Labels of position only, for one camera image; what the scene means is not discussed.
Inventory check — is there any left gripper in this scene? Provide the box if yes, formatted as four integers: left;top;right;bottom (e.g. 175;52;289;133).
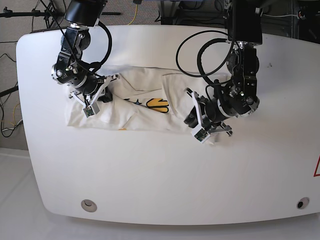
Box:
183;87;233;137

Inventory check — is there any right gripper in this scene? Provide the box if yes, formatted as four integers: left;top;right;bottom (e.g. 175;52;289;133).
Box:
67;73;120;108

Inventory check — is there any white printed T-shirt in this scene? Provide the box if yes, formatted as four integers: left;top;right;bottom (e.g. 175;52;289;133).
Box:
64;65;207;135

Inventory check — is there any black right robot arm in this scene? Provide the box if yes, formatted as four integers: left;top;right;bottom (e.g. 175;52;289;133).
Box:
52;0;113;103

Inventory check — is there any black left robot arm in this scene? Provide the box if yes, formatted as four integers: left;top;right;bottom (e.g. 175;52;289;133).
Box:
184;0;263;143

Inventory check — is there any black tripod stand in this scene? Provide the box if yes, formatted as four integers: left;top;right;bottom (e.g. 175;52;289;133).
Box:
0;0;121;30

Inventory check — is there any left table grommet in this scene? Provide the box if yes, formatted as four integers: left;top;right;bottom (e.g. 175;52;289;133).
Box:
80;199;97;213

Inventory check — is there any table grommet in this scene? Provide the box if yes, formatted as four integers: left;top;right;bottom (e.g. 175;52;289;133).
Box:
296;197;310;210
80;199;97;213

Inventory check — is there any red triangle sticker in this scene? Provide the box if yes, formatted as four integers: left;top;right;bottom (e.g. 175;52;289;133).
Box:
313;157;320;177

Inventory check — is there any right table grommet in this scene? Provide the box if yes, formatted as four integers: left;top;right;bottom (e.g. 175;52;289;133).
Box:
296;197;310;210

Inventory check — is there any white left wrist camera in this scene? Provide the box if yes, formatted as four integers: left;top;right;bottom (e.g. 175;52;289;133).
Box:
191;126;210;144

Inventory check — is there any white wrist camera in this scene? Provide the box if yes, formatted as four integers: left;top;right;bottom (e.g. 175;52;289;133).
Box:
83;102;100;118
191;126;210;144

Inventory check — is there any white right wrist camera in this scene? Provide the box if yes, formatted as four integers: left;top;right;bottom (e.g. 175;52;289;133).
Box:
83;102;100;118

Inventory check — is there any yellow cable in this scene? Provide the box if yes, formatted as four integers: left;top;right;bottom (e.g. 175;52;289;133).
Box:
127;0;140;26

